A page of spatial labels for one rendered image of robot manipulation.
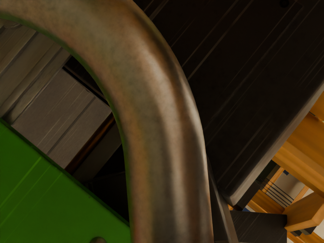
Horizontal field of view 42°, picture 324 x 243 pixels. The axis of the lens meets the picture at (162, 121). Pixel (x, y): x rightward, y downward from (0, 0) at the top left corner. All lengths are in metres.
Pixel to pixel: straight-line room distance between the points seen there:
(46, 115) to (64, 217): 0.48
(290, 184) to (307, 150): 8.41
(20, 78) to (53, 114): 0.46
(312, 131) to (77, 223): 0.84
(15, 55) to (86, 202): 0.11
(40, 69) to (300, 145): 0.83
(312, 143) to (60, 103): 0.60
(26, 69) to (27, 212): 0.10
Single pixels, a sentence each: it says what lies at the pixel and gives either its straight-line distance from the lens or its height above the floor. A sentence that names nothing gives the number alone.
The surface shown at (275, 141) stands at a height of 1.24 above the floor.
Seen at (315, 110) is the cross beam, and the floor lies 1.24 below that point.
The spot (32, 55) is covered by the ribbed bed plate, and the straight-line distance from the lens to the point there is 0.32.
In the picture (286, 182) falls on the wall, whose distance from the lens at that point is 9.46.
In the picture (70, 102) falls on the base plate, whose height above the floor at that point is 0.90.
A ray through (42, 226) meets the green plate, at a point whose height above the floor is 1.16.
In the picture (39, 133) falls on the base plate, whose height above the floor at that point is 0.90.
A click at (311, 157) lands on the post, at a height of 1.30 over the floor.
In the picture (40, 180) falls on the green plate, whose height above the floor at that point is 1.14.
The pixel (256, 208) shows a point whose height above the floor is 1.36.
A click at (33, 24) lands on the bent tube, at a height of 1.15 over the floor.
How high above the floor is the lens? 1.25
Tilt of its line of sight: 15 degrees down
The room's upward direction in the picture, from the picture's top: 128 degrees clockwise
